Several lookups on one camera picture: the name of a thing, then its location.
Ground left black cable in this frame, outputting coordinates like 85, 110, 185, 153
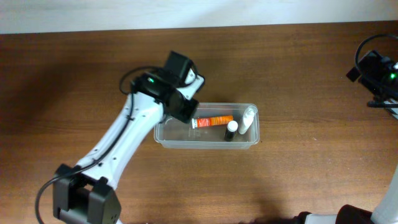
34, 63, 200, 224

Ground black bottle white cap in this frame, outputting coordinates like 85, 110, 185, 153
224, 121, 238, 142

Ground white squeeze bottle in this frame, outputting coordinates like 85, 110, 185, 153
238, 105, 257, 134

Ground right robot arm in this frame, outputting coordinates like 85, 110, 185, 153
294, 50, 397, 224

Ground orange tablet tube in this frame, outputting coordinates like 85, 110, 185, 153
192, 115, 233, 129

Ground clear plastic container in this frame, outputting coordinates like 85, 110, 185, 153
154, 103, 260, 149

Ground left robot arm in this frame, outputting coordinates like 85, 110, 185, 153
52, 52, 205, 223

